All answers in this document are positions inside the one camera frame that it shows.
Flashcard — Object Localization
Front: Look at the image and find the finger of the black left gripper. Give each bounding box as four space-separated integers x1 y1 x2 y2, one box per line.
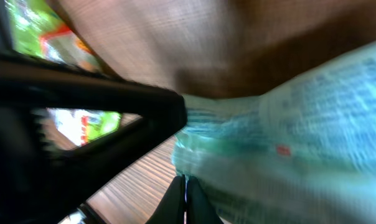
0 49 187 223

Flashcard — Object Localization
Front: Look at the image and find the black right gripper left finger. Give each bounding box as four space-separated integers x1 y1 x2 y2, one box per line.
146 175 186 224

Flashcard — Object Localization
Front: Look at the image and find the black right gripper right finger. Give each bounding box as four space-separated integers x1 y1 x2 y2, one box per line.
186 176 223 224

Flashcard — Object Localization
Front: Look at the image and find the green gummy candy bag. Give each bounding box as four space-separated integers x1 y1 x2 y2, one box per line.
5 0 121 150

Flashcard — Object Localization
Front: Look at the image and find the teal snack wrapper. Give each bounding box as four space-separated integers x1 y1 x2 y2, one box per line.
172 42 376 224

